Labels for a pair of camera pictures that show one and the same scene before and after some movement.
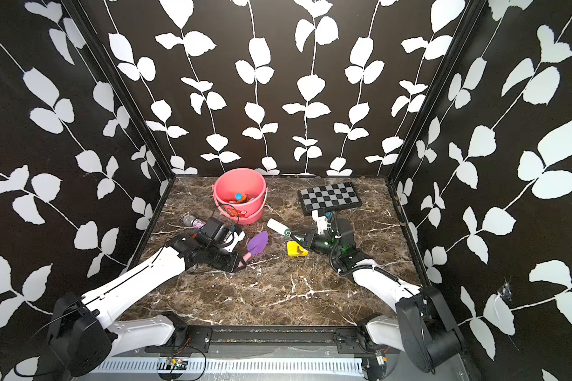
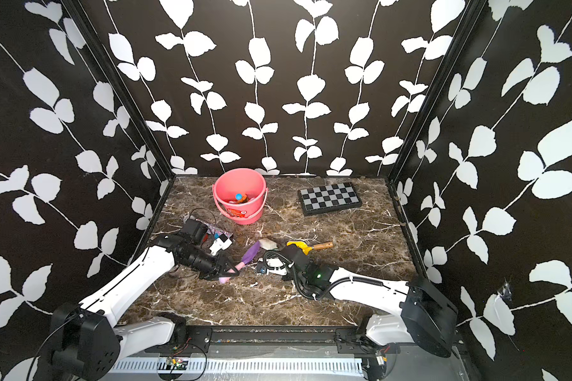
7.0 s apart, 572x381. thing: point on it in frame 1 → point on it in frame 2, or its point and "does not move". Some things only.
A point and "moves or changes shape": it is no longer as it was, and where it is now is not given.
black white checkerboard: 330,197 does not move
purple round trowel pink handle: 256,245 moves or changes shape
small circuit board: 173,363 does not move
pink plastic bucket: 239,194 does not move
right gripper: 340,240 → 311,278
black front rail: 279,339 does not move
